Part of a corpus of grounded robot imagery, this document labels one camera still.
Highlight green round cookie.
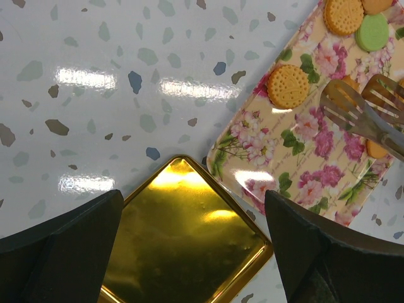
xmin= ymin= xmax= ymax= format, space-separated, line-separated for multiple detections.
xmin=355 ymin=13 xmax=389 ymax=52

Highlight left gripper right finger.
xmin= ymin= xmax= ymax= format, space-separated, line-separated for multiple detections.
xmin=264 ymin=191 xmax=403 ymax=302

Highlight gold tin lid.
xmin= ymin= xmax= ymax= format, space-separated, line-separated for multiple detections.
xmin=99 ymin=155 xmax=273 ymax=302

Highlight metal tongs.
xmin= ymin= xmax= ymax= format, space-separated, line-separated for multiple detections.
xmin=320 ymin=74 xmax=403 ymax=161

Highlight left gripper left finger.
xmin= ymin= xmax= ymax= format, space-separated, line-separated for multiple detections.
xmin=1 ymin=189 xmax=124 ymax=302

